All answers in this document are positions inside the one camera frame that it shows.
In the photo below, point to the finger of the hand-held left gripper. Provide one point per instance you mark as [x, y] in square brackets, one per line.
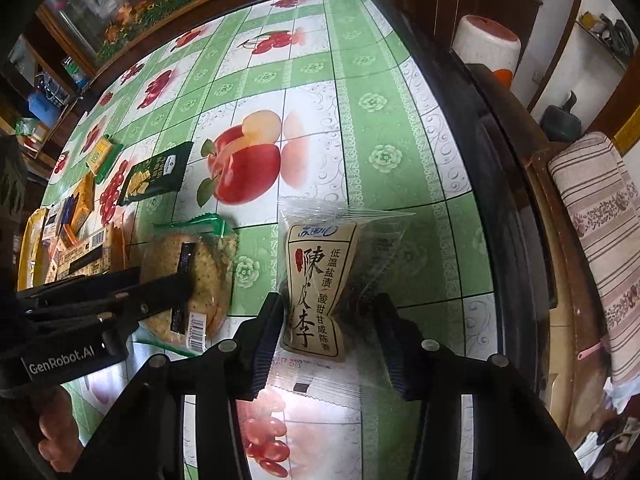
[145, 307]
[155, 282]

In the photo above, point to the round cracker packet green ends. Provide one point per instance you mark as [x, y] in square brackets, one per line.
[210, 270]

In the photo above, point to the dark green snack packet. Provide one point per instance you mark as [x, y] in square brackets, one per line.
[155, 172]

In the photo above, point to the dark green pot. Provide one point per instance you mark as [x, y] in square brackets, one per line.
[560, 120]

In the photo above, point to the person's left hand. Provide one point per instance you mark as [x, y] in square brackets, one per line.
[60, 425]

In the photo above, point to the blue plastic jug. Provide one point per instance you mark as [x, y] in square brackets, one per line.
[42, 107]

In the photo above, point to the beige preserved plum packet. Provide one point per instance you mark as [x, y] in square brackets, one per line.
[317, 280]

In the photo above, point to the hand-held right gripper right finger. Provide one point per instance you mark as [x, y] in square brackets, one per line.
[397, 355]

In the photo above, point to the white and orange plastic stool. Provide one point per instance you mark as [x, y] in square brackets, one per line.
[487, 42]

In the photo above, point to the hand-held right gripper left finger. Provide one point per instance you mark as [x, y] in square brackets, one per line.
[264, 350]

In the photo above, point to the yellow-green cracker packet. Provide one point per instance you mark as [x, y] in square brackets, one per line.
[102, 155]

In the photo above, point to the striped floral cushion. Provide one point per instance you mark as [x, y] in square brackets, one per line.
[595, 210]

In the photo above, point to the pile of orange packets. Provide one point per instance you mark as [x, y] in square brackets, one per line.
[75, 255]

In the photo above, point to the wooden bench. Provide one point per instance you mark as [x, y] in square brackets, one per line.
[550, 260]

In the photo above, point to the fruit print green tablecloth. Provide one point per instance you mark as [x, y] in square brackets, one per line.
[360, 125]

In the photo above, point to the yellow tray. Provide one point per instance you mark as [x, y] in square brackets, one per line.
[30, 240]

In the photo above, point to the orange snack packet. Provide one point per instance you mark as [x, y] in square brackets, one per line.
[82, 205]

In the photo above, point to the pile of tools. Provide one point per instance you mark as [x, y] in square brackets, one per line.
[612, 32]

